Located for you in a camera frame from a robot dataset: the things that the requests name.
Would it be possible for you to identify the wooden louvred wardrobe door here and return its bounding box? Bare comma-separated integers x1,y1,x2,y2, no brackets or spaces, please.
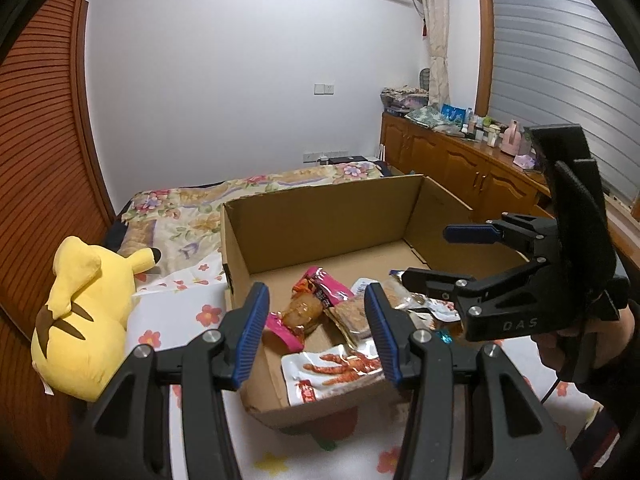
0,0,117,480

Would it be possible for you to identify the person's right forearm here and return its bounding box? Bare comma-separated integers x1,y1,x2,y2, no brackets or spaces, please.
565,360,640,468

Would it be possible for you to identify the stack of folded cloths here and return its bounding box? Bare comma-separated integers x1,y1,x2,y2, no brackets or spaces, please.
380,87,444,129

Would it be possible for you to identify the wooden cabinet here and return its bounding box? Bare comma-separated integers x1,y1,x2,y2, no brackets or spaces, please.
380,112,556,221

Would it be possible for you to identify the pink container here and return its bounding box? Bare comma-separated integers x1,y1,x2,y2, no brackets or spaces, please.
500,119,524,155

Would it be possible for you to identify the brown cardboard box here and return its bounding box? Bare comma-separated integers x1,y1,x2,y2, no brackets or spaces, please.
220,174,532,431

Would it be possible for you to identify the yellow plush toy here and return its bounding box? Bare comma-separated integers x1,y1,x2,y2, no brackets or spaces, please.
30,235,163,403

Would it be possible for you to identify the black cable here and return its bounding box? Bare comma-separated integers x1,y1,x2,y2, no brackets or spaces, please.
541,374,568,403

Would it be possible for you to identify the floral quilt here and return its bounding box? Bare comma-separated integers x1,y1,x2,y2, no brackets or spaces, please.
119,160,402,273

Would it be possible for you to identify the row of small bottles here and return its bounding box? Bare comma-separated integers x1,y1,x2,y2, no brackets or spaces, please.
462,107,504,149

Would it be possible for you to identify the small orange snack packet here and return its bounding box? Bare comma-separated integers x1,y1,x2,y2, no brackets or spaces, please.
428,320,468,346

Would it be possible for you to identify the strawberry print blanket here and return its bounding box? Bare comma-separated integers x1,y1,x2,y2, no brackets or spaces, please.
127,250,606,480

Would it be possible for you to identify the pink drumstick snack packet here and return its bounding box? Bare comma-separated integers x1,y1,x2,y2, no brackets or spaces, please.
265,265,354,354

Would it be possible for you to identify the white chicken feet packet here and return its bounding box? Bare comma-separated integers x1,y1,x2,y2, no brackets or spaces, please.
281,342,389,406

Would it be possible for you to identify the person's right hand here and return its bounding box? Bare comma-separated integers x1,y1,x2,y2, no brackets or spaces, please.
532,304,640,386

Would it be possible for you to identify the clear brown snack packet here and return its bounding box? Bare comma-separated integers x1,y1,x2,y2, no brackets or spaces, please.
389,270,462,324

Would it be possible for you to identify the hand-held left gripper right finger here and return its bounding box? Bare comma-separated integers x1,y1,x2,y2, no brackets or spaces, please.
363,282,571,480

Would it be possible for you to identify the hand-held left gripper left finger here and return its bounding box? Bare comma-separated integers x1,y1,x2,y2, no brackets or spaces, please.
60,281,272,480

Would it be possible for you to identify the white wall socket strip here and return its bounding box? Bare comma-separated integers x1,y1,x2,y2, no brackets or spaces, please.
303,149,351,162

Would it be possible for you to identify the grey window blind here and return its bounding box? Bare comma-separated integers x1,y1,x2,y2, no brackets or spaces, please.
486,0,640,207

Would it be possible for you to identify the beige patterned curtain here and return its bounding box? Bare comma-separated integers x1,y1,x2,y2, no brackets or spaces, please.
414,0,452,111

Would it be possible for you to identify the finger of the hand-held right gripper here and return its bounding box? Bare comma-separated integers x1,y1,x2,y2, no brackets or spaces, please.
443,212,559,263
401,266,479,307

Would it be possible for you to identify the white and blue snack packet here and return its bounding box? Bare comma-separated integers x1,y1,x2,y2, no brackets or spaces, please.
350,277,381,297

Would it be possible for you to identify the brown cracker packet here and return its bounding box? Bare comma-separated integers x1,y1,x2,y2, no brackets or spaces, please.
325,296,374,349

